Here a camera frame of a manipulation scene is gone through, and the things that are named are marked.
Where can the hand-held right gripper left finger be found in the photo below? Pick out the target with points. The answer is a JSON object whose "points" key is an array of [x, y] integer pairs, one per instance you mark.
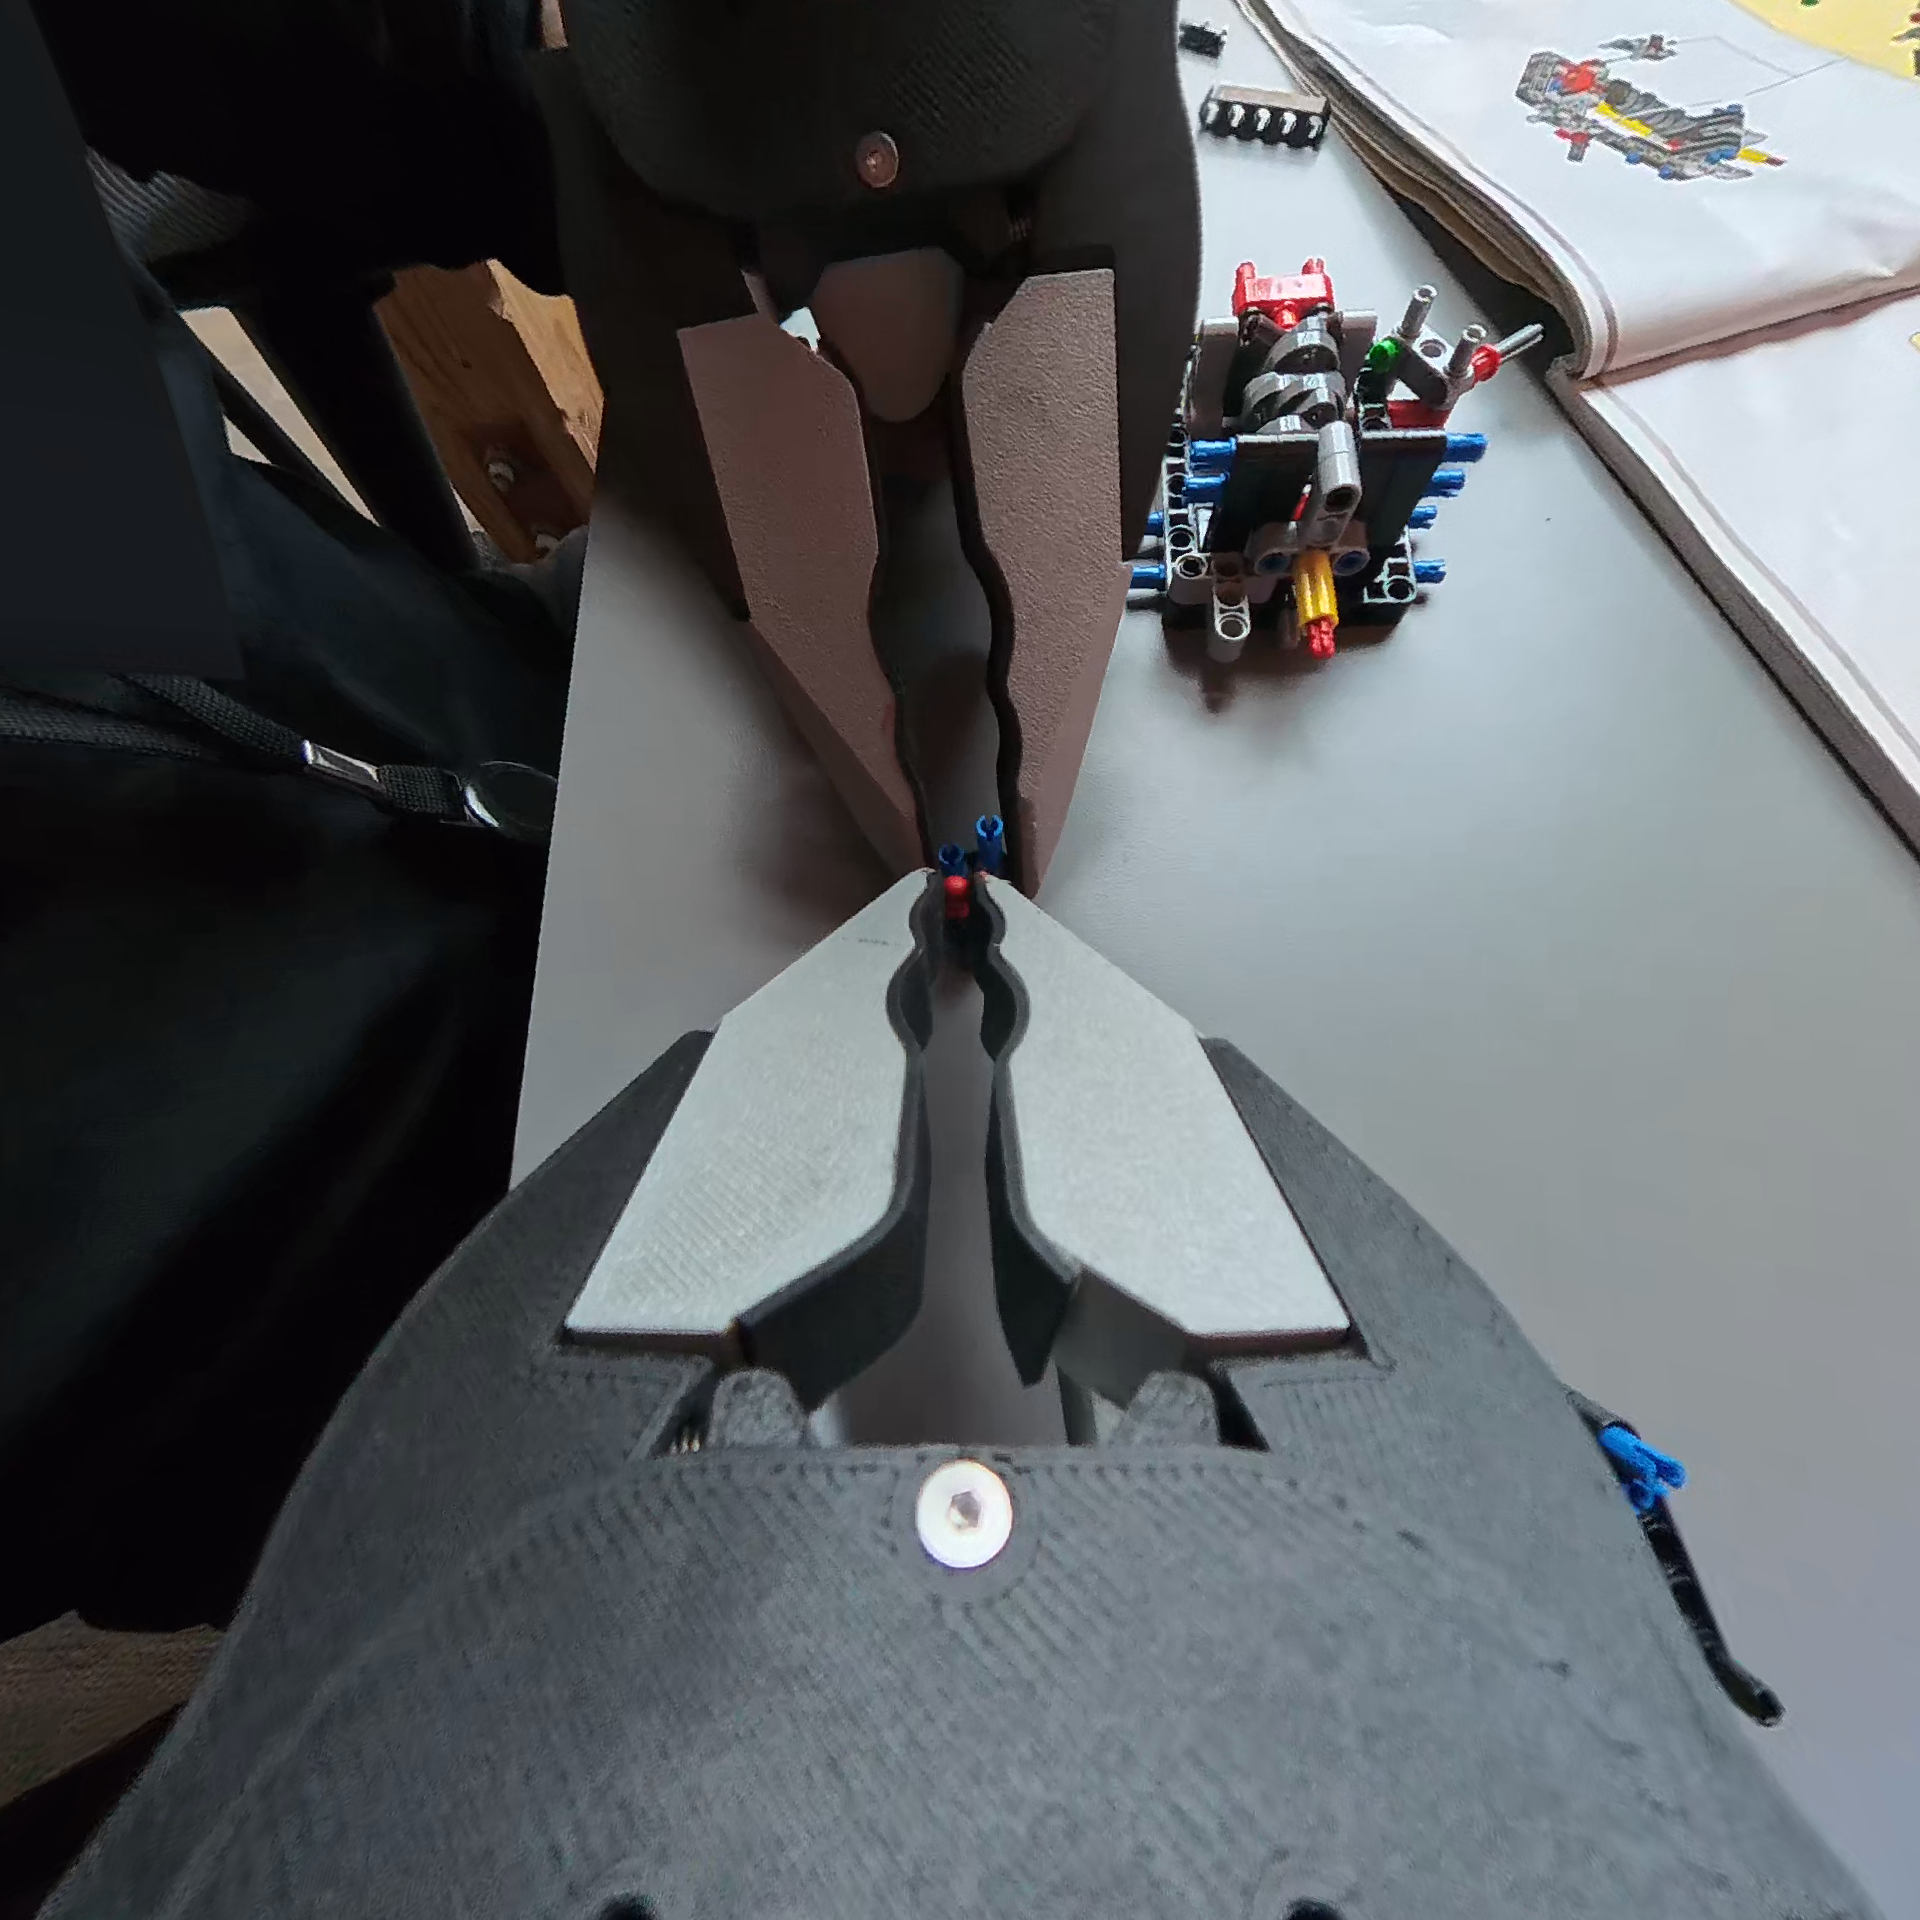
{"points": [[763, 1184]]}

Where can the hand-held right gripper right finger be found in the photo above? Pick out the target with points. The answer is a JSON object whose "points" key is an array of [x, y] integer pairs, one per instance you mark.
{"points": [[1154, 1184]]}

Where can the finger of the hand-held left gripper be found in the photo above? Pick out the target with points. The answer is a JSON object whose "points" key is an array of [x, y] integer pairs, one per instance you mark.
{"points": [[1059, 493], [796, 509]]}

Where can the black lego connector blue pins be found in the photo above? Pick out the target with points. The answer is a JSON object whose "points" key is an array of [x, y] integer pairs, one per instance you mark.
{"points": [[960, 941]]}

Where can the black lego beam with holes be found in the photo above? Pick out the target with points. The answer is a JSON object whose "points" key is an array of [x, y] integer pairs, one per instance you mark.
{"points": [[1266, 120]]}

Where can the person's left forearm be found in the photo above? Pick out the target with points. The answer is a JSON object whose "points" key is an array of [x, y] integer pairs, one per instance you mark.
{"points": [[420, 136]]}

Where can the lego chassis assembly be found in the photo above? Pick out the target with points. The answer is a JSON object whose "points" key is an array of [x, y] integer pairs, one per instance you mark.
{"points": [[1306, 465]]}

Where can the small black lego pin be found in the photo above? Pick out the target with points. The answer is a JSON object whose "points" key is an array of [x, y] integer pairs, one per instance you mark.
{"points": [[1200, 40]]}

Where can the lego instruction booklet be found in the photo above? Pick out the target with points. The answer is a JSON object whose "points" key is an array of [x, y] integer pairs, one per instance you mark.
{"points": [[1723, 225]]}

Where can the wooden frame with bolts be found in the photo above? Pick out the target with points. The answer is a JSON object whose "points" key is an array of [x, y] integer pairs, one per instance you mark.
{"points": [[481, 405]]}

